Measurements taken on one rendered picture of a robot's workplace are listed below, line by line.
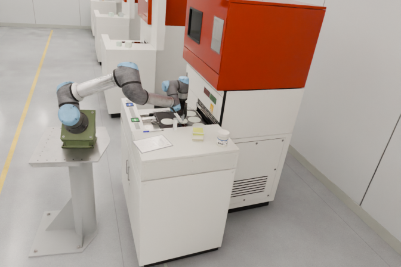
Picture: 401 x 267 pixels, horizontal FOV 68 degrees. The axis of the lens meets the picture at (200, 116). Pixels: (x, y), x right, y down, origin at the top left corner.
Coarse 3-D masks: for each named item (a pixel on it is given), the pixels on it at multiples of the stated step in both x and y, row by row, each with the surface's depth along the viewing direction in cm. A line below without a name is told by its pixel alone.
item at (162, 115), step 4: (156, 112) 236; (160, 112) 237; (164, 112) 238; (168, 112) 239; (172, 112) 240; (196, 112) 244; (156, 116) 230; (160, 116) 231; (164, 116) 231; (168, 116) 232; (172, 116) 233; (180, 116) 234; (188, 116) 236; (192, 116) 236; (196, 116) 237; (160, 120) 224; (188, 120) 229; (200, 120) 231; (160, 124) 220; (164, 124) 220; (172, 124) 221; (180, 124) 222; (184, 124) 223; (188, 124) 224; (192, 124) 224; (204, 124) 227
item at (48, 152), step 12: (48, 132) 208; (60, 132) 209; (96, 132) 214; (48, 144) 195; (60, 144) 196; (96, 144) 201; (108, 144) 202; (36, 156) 182; (48, 156) 183; (60, 156) 185; (72, 156) 186; (84, 156) 187; (96, 156) 189
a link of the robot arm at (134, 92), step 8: (128, 88) 165; (136, 88) 166; (128, 96) 167; (136, 96) 168; (144, 96) 171; (152, 96) 179; (160, 96) 186; (168, 96) 196; (176, 96) 202; (144, 104) 176; (152, 104) 183; (160, 104) 187; (168, 104) 193; (176, 104) 199
